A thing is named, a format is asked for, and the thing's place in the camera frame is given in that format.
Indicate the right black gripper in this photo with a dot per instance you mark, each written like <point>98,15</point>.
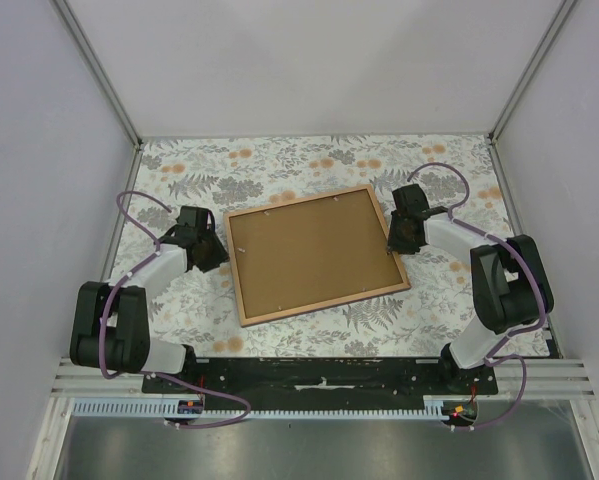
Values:
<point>393,244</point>

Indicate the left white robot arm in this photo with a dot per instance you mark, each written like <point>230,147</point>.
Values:
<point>111,324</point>

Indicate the brown cardboard backing board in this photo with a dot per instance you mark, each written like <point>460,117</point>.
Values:
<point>314,255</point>

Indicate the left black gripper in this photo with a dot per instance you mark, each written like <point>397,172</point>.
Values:
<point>219,256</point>

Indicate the white slotted cable duct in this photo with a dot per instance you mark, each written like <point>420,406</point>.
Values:
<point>180,410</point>

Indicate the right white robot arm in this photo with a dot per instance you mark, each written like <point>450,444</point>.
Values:
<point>510,288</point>

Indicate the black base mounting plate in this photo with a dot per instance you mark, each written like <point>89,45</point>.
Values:
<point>336,382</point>

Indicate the floral patterned table mat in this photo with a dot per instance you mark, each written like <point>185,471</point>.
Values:
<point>232,174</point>

